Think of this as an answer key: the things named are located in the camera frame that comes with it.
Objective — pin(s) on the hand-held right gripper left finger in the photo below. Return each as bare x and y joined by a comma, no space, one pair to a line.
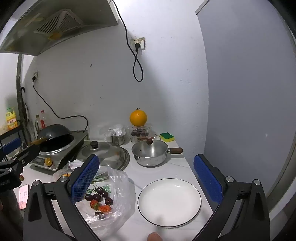
85,178

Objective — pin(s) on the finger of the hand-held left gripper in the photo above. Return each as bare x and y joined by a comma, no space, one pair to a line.
11,144
32,150

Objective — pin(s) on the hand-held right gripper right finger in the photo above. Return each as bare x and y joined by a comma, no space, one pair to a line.
208,178

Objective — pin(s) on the clear green printed plastic bag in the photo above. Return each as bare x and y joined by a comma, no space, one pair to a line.
120,185

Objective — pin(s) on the red strawberry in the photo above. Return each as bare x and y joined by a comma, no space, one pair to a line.
105,208

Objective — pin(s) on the white plate black rim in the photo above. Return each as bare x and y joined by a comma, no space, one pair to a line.
168,201

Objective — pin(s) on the person's right hand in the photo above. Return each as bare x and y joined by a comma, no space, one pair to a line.
154,236

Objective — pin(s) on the black metal rack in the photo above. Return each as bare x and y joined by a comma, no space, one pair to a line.
10,132

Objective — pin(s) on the smartphone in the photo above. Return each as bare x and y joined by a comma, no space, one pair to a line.
23,197

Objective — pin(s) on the yellow detergent bottle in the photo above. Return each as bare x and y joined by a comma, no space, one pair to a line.
11,120

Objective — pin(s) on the dark oil bottle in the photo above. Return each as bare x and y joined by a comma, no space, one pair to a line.
37,124

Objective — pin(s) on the red capped bottle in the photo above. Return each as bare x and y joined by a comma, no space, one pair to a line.
43,120

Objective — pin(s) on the large glass lid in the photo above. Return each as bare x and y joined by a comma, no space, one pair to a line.
111,155

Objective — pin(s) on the steel induction cooker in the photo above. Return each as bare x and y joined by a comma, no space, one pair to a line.
76,141

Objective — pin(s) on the black umbrella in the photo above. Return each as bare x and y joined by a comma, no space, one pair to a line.
23,104

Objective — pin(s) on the steel cup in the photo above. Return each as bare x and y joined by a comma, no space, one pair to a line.
118,139

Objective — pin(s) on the crumpled clear plastic wrap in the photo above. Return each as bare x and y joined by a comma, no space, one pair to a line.
107,132

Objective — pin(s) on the yellow green sponge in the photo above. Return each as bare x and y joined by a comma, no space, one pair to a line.
167,138

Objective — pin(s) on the steel pot lid wooden knob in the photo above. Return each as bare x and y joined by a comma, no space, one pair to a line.
149,141

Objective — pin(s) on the pile of boxed cherries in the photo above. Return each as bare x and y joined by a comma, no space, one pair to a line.
138,133

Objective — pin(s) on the orange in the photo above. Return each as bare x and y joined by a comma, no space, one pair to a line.
138,118

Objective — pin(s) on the grey range hood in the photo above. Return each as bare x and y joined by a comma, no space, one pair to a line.
57,23

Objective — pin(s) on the small white wall socket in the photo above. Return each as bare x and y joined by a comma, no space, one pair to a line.
35,75

